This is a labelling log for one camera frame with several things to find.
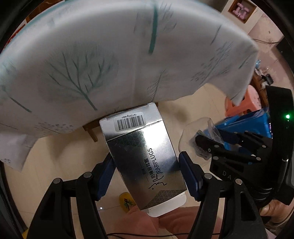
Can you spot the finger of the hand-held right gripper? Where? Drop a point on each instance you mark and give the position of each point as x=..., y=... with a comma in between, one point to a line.
x=250, y=140
x=238, y=157

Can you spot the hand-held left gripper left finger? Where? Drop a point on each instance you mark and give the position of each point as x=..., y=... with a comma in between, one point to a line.
x=105, y=177

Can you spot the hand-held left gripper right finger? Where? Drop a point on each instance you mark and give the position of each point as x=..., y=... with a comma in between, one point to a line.
x=189, y=174

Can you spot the silver cardboard box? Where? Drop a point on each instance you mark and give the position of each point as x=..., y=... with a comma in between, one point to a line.
x=142, y=156

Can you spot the clear plastic blister pack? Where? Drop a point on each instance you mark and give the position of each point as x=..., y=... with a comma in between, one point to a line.
x=193, y=128

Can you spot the person's right hand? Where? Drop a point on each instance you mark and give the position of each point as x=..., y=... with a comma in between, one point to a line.
x=273, y=209

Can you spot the blue plastic stool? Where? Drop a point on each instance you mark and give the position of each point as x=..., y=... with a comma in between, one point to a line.
x=248, y=124

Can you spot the yellow slipper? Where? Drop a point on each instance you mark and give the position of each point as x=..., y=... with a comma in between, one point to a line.
x=126, y=202

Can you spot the pink plastic stool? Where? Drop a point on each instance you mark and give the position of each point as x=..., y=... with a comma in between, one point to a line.
x=243, y=101

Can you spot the wooden table leg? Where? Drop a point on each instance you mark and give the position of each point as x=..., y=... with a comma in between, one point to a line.
x=90, y=132

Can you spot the person's left leg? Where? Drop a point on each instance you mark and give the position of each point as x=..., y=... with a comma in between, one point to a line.
x=160, y=225

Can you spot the black charger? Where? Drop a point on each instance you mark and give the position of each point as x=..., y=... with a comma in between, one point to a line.
x=268, y=79

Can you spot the tree print tablecloth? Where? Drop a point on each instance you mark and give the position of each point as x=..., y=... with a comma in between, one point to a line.
x=103, y=57

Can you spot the wall niche with pink item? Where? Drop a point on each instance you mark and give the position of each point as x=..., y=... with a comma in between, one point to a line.
x=241, y=10

